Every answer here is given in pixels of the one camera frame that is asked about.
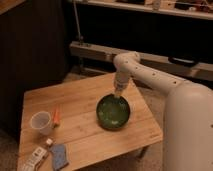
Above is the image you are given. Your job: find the metal vertical pole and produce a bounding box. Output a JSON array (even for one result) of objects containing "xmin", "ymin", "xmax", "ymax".
[{"xmin": 73, "ymin": 0, "xmax": 84, "ymax": 44}]

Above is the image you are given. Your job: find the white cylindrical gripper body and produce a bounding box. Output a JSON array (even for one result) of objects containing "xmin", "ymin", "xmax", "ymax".
[{"xmin": 114, "ymin": 71, "xmax": 130, "ymax": 98}]

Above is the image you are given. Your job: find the small white bottle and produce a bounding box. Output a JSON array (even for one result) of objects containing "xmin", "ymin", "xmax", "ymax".
[{"xmin": 45, "ymin": 138, "xmax": 53, "ymax": 147}]

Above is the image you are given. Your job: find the upper shelf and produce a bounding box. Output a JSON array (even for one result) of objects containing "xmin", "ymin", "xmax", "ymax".
[{"xmin": 67, "ymin": 0, "xmax": 213, "ymax": 21}]

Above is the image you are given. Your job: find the wooden table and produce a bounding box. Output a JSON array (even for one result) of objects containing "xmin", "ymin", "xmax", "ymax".
[{"xmin": 18, "ymin": 74, "xmax": 162, "ymax": 171}]

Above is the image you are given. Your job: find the blue cloth sponge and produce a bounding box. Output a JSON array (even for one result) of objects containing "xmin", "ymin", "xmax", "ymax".
[{"xmin": 50, "ymin": 144, "xmax": 69, "ymax": 171}]

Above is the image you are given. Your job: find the white rectangular package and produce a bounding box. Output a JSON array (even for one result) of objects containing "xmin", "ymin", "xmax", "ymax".
[{"xmin": 21, "ymin": 147, "xmax": 48, "ymax": 171}]

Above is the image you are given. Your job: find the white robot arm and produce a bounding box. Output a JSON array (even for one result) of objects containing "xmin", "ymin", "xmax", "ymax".
[{"xmin": 113, "ymin": 52, "xmax": 213, "ymax": 171}]

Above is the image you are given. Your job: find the black handle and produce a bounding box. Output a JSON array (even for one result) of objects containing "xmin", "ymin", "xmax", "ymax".
[{"xmin": 168, "ymin": 57, "xmax": 199, "ymax": 67}]

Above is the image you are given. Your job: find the grey metal rail beam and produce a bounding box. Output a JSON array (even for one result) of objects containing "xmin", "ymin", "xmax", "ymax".
[{"xmin": 69, "ymin": 41, "xmax": 213, "ymax": 81}]

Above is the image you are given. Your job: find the clear plastic cup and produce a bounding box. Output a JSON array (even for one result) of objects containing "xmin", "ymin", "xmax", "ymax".
[{"xmin": 30, "ymin": 111, "xmax": 52, "ymax": 135}]

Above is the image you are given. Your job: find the green ceramic bowl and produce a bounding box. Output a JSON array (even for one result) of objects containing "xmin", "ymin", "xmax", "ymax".
[{"xmin": 96, "ymin": 94, "xmax": 131, "ymax": 130}]

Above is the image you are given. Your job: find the orange carrot toy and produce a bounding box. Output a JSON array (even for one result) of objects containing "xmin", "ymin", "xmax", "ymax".
[{"xmin": 53, "ymin": 107, "xmax": 60, "ymax": 127}]

